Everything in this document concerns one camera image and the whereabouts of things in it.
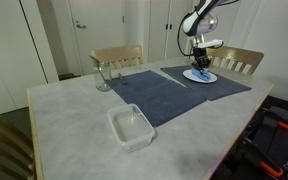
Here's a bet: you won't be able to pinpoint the black orange clamp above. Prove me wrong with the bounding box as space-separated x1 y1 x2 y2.
242 116 288 178

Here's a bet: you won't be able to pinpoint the blue microfiber towel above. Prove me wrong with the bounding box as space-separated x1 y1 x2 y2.
191 69 211 81

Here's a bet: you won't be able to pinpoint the wooden chair near plate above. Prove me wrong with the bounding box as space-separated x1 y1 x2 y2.
207 46 264 76

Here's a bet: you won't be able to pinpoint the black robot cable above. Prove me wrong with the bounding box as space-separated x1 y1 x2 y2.
177 13 196 58

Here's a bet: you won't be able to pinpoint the small dark metal utensil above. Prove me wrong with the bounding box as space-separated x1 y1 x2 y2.
118 73 127 85

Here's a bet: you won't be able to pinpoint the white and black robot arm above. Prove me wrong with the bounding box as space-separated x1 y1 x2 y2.
182 0 239 73

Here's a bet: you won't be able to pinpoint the white door with handle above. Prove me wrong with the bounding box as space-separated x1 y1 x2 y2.
69 0 124 75

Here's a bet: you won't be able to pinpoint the wooden chair near jar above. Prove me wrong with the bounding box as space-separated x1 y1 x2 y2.
91 45 143 69

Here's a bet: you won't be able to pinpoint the white closet double doors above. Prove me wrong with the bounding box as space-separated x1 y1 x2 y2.
148 0 192 62

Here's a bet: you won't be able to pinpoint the wooden chair foreground left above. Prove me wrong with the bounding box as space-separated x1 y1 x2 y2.
0 114 37 180

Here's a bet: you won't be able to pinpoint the dark blue placemat under plate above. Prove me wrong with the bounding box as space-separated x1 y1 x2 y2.
162 65 250 101

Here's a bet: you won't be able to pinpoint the dark blue placemat near jar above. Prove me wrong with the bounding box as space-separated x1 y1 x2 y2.
109 71 206 127

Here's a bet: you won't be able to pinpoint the clear plastic container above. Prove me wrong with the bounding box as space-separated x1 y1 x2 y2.
107 104 155 152

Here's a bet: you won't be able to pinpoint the white round plate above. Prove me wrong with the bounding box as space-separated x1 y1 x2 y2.
183 68 217 83

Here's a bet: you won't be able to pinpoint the clear glass jar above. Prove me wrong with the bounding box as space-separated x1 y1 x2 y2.
92 56 112 92

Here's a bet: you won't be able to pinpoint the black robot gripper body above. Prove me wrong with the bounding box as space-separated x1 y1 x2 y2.
192 48 211 70

